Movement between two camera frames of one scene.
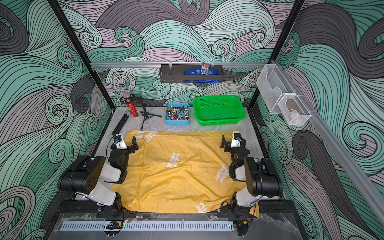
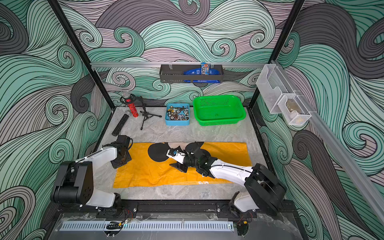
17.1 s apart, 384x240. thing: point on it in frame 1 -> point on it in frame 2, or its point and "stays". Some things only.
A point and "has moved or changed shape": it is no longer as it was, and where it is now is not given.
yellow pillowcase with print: [180, 172] has moved or changed shape
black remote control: [120, 124] stays
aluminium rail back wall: [176, 64] stays
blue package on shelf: [205, 69] stays
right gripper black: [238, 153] -> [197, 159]
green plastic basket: [218, 110] stays
